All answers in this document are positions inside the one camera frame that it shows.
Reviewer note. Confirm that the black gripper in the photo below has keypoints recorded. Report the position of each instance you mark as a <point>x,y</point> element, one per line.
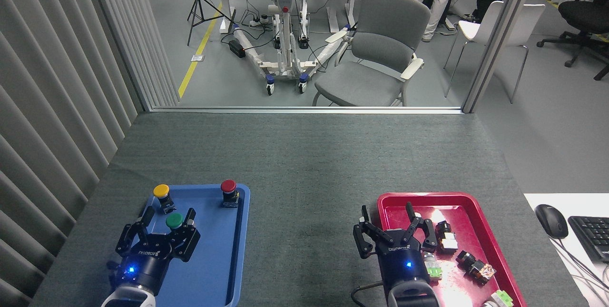
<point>402,259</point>
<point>148,259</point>

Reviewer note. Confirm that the green push button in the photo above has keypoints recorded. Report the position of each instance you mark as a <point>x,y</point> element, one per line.
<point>174,221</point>

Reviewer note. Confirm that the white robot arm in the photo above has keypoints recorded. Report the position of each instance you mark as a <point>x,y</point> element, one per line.
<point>413,296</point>
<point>131,297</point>

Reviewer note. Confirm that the yellow push button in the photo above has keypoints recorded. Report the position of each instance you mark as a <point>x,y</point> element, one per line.
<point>162,191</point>

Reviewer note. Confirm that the red push button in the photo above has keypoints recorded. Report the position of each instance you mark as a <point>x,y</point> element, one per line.
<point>228,186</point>

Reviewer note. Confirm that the blue plastic tray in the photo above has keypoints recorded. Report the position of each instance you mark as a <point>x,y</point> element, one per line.
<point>214,250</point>

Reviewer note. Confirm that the red plastic tray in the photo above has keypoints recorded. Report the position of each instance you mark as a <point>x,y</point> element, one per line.
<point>456,212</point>

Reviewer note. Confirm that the black computer mouse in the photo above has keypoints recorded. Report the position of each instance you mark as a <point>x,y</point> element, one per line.
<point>551,220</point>

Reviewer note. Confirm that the silver floor outlet plate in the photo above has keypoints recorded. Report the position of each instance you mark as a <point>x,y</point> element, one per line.
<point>197,58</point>

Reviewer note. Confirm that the grey armchair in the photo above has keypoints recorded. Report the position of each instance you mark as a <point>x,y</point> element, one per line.
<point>380,50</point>

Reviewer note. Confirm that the black keyboard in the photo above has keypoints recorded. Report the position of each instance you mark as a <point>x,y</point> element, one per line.
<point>592,238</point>

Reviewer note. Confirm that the black power adapter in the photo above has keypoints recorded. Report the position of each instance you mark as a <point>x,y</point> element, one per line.
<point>236,48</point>

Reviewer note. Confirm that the white wheeled stand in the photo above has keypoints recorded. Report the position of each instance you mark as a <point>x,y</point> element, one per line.
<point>285,35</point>

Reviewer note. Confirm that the white power strip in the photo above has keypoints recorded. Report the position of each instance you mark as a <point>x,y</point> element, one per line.
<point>259,22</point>

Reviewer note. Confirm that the black tripod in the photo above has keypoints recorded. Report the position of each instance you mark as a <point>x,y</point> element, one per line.
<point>199,2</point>

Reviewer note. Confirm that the white chair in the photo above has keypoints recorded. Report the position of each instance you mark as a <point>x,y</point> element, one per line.
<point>528,19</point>

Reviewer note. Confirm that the black office chair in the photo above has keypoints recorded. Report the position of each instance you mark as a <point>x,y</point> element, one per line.
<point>585,14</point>

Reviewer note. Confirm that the black white switch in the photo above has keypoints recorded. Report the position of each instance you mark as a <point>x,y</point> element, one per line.
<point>446,240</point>

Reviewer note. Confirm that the silver green switch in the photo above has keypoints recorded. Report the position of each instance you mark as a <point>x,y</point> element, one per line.
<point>434,271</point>

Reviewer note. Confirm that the black amber switch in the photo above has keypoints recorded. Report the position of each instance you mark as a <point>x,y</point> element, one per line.
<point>478,269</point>

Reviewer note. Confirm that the white green switch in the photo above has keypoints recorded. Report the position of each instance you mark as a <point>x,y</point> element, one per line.
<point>500,299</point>

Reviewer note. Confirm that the silver post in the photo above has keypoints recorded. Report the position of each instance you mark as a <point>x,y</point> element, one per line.
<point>499,35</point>

